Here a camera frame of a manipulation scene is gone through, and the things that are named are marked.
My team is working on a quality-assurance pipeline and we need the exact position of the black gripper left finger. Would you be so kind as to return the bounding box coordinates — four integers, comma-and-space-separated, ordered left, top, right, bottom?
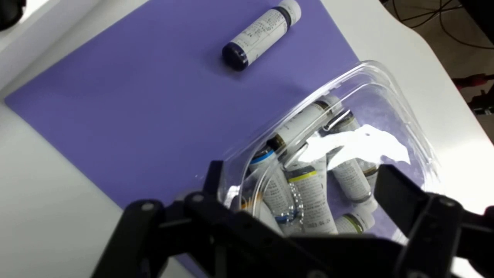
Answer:
91, 159, 290, 278

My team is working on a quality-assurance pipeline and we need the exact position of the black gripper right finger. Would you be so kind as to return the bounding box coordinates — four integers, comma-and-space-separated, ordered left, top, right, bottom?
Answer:
373, 164, 494, 278

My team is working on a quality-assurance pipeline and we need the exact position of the clear plastic container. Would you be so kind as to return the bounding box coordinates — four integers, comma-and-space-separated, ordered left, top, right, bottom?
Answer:
217, 59, 441, 244

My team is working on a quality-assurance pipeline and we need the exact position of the clear plastic container base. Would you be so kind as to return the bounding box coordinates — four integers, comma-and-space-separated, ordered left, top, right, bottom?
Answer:
241, 82, 429, 244

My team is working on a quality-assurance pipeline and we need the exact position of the purple rectangular mat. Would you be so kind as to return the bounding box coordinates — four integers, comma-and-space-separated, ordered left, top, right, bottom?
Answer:
3, 0, 413, 246

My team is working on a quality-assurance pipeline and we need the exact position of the white labelled vial black cap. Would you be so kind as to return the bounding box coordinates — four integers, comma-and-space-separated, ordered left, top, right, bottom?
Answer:
220, 0, 304, 73

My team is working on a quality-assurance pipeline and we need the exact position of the thin black floor cable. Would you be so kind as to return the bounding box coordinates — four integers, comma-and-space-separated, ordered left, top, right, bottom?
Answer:
387, 0, 494, 51

